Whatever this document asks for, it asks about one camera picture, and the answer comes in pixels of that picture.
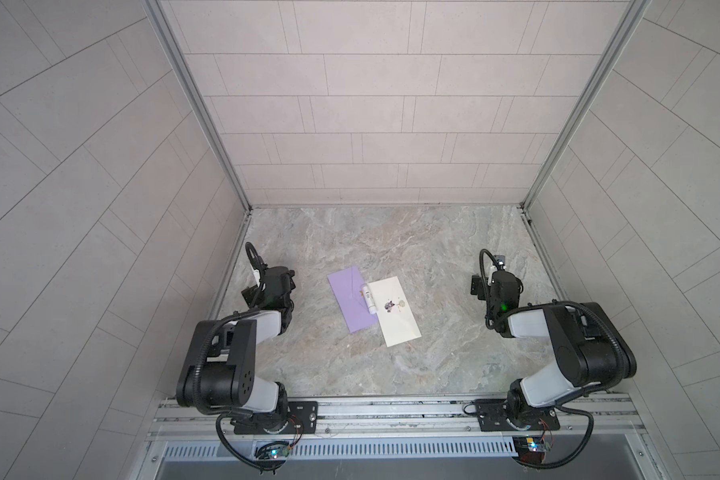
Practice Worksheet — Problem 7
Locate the purple envelope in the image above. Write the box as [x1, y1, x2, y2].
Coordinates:
[328, 266, 378, 333]

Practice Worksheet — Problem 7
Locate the white glue stick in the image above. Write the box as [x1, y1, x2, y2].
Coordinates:
[361, 284, 377, 315]

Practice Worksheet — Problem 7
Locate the cream envelope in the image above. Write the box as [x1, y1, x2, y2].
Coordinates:
[368, 277, 421, 347]

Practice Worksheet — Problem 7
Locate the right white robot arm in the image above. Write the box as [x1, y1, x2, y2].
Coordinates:
[470, 270, 637, 430]

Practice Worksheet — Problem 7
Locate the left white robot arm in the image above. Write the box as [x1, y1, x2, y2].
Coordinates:
[175, 266, 295, 431]

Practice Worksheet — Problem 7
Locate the left circuit board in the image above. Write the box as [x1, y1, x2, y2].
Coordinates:
[255, 441, 293, 461]

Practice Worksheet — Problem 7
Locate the circuit board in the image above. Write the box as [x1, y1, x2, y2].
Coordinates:
[512, 436, 551, 465]
[255, 441, 293, 461]

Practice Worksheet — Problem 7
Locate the right circuit board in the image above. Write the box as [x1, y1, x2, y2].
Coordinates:
[512, 436, 551, 465]

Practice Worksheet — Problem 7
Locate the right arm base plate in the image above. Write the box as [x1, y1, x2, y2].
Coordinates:
[472, 399, 560, 432]

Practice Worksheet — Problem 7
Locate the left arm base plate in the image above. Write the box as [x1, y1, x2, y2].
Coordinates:
[234, 401, 319, 435]

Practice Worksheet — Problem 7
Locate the left black corrugated cable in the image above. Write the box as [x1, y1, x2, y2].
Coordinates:
[191, 241, 277, 472]

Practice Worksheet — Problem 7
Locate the black corrugated cable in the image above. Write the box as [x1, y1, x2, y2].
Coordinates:
[191, 241, 277, 472]
[478, 248, 628, 470]

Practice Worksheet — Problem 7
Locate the aluminium rail frame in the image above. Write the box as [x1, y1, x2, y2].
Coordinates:
[127, 393, 669, 479]

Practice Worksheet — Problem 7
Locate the right black corrugated cable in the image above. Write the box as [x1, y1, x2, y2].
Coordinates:
[478, 248, 628, 470]

